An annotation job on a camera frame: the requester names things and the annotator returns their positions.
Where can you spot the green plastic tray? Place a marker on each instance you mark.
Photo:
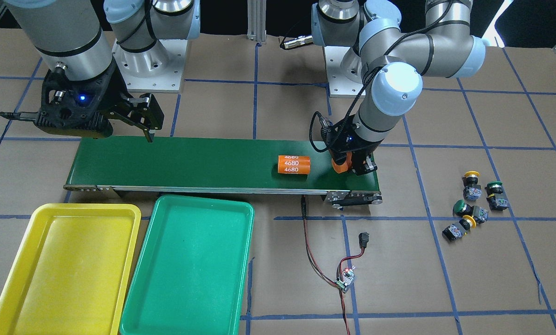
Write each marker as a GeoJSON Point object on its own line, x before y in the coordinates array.
{"type": "Point", "coordinates": [191, 271]}

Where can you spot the aluminium frame post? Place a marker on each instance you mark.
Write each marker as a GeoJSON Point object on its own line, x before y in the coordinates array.
{"type": "Point", "coordinates": [257, 21]}

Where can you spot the green conveyor belt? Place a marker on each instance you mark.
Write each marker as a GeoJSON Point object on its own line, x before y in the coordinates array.
{"type": "Point", "coordinates": [215, 166]}

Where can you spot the green push button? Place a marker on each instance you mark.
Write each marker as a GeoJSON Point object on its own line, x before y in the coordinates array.
{"type": "Point", "coordinates": [461, 207]}
{"type": "Point", "coordinates": [497, 198]}

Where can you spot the black inline switch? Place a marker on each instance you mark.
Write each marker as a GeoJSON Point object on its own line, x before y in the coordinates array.
{"type": "Point", "coordinates": [363, 239]}

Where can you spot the yellow push button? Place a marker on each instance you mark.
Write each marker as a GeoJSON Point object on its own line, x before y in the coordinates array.
{"type": "Point", "coordinates": [459, 229]}
{"type": "Point", "coordinates": [472, 191]}

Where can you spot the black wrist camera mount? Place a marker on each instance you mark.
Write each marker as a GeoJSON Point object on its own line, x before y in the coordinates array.
{"type": "Point", "coordinates": [68, 107]}

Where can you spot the yellow plastic tray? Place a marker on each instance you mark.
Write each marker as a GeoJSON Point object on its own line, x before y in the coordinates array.
{"type": "Point", "coordinates": [70, 274]}

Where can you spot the plain orange cylinder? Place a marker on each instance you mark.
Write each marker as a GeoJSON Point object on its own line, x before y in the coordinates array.
{"type": "Point", "coordinates": [344, 169]}

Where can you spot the small controller circuit board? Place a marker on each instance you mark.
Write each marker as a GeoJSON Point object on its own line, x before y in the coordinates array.
{"type": "Point", "coordinates": [345, 280]}

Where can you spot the orange cylinder labelled 4680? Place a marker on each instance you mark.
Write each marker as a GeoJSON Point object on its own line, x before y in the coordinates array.
{"type": "Point", "coordinates": [293, 164]}

